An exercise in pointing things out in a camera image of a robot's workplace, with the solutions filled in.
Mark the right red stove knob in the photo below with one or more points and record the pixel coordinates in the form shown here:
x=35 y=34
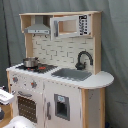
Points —
x=33 y=84

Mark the grey toy sink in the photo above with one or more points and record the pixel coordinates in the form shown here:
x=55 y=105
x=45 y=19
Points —
x=72 y=74

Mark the black toy stovetop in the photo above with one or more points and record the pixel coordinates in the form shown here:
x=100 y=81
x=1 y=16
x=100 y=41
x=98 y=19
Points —
x=40 y=68

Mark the red stove knob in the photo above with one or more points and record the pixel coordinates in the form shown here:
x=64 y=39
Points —
x=33 y=84
x=15 y=79

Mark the wooden toy kitchen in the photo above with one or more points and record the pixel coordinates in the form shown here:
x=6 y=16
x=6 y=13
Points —
x=63 y=53

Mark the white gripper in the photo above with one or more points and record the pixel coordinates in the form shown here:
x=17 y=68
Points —
x=5 y=97

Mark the white microwave door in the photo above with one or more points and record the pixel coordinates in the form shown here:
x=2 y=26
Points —
x=70 y=26

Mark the white cabinet door with dispenser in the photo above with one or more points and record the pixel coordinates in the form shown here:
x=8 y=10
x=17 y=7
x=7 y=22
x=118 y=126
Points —
x=63 y=106

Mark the left red stove knob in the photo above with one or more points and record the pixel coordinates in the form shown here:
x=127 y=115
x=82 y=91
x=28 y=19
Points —
x=15 y=79

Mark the grey backdrop curtain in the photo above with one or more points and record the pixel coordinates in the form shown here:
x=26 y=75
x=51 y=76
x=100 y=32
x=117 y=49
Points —
x=114 y=44

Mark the silver toy pot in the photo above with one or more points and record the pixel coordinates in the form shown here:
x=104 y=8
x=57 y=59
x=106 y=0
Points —
x=30 y=62

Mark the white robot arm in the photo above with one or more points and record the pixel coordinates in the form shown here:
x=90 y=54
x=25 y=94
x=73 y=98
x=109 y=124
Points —
x=18 y=121

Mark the grey range hood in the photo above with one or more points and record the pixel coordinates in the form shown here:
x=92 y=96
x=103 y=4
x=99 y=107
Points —
x=38 y=27

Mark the black toy faucet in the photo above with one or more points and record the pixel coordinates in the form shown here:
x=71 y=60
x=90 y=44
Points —
x=80 y=65

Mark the white oven door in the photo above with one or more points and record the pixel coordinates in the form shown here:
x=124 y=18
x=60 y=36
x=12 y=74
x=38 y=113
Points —
x=28 y=103

